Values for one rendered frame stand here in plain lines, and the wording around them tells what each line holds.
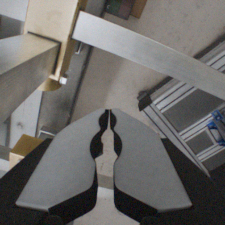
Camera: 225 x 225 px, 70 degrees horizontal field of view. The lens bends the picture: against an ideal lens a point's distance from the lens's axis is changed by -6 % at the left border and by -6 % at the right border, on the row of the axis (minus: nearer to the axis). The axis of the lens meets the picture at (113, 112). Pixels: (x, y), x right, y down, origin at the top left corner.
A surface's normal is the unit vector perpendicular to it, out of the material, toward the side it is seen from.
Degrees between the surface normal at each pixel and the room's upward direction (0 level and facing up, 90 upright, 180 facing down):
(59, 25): 0
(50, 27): 0
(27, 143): 90
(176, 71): 0
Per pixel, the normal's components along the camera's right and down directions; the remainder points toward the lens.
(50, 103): 0.00, 0.50
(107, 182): 0.36, -0.81
